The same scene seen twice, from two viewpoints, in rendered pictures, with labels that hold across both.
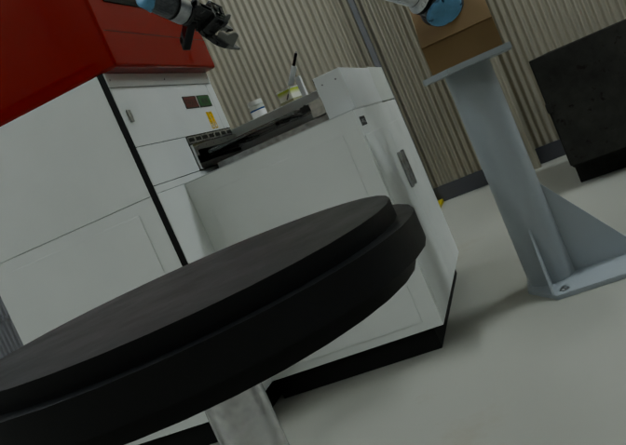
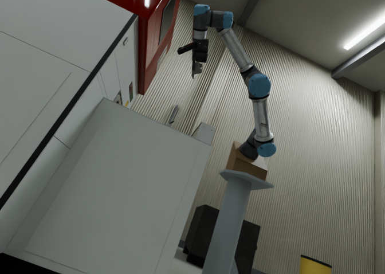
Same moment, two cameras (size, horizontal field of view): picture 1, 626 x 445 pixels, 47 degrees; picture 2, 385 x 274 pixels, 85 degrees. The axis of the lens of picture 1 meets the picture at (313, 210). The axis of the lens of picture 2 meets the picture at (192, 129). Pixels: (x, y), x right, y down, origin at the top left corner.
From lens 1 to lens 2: 1.39 m
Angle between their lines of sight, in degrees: 36
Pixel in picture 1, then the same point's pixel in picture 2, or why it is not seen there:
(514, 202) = (222, 256)
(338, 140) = (195, 151)
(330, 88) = (205, 131)
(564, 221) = not seen: outside the picture
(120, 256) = (27, 77)
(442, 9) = (268, 148)
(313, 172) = (170, 153)
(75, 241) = (12, 45)
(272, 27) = not seen: hidden behind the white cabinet
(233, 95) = not seen: hidden behind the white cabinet
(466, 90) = (239, 188)
